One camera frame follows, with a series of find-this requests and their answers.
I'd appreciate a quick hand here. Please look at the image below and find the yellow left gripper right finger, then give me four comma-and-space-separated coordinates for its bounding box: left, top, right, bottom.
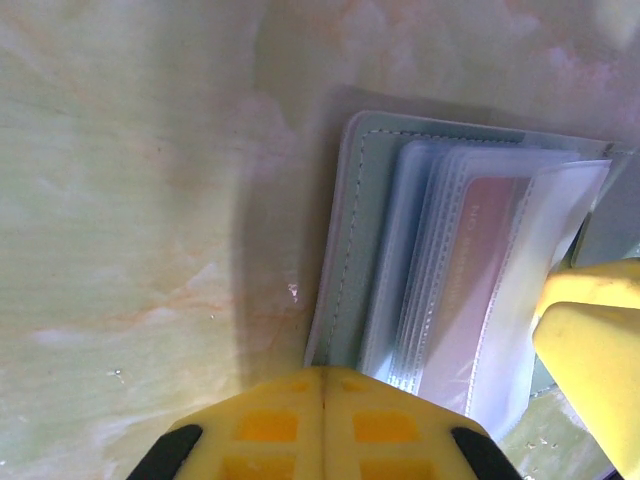
324, 367, 521, 480

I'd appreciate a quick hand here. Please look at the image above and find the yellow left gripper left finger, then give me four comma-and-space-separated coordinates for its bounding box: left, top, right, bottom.
127, 367, 325, 480

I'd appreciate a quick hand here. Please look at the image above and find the light green card holder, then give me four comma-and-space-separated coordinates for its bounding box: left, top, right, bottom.
303, 110, 640, 441

